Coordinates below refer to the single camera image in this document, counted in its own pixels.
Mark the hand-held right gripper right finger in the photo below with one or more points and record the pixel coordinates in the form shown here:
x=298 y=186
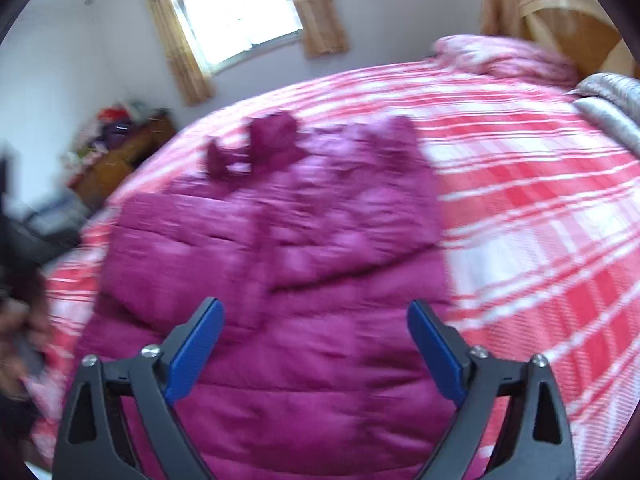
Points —
x=435 y=350

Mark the bed with red plaid sheet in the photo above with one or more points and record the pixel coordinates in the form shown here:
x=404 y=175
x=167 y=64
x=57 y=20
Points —
x=525 y=200

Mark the red bag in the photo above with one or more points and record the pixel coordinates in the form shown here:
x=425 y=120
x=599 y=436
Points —
x=111 y=112

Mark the window with metal frame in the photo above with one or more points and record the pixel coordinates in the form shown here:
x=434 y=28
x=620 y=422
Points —
x=235 y=10

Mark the folded pink blanket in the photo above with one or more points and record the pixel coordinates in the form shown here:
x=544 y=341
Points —
x=500 y=57

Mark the magenta down jacket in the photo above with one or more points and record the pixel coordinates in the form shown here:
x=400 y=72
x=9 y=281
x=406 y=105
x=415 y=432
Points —
x=310 y=260

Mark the purple bundle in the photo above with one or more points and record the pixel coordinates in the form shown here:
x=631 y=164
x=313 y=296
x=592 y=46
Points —
x=117 y=132

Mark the person's left hand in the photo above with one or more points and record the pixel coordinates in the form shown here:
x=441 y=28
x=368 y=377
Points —
x=27 y=330

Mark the short yellow curtain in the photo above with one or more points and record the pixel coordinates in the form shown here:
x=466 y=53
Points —
x=320 y=20

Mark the grey striped pillow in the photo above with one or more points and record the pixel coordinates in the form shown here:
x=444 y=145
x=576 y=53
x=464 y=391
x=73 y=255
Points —
x=612 y=87

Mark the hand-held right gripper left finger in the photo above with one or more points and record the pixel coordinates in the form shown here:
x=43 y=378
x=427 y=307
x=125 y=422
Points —
x=197 y=350

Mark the long yellow curtain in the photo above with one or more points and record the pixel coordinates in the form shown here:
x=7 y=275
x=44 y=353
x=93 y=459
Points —
x=175 y=50

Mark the wooden headboard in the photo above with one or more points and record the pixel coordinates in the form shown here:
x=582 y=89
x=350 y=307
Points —
x=565 y=15

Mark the grey floral pillow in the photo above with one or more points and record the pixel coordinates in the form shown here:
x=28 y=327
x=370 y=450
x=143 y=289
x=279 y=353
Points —
x=612 y=125

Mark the wooden desk with drawers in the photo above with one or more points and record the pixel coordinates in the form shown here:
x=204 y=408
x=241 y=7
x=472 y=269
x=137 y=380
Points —
x=120 y=160

